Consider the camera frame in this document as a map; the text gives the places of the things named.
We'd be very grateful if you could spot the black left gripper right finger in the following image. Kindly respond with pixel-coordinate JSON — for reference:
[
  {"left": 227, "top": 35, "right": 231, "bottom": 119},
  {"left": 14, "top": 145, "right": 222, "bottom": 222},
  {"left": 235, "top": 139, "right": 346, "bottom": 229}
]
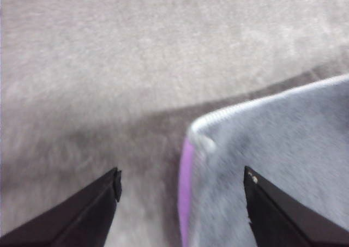
[{"left": 243, "top": 165, "right": 349, "bottom": 247}]

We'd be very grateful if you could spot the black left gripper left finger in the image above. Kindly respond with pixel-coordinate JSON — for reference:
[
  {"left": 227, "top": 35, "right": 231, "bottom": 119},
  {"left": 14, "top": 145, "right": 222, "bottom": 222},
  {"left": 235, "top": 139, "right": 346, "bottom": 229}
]
[{"left": 0, "top": 167, "right": 123, "bottom": 247}]

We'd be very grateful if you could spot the purple towel with grey hem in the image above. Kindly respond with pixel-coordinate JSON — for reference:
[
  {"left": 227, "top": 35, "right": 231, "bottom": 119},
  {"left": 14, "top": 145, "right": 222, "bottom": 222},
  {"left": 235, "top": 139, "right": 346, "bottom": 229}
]
[{"left": 178, "top": 74, "right": 349, "bottom": 247}]

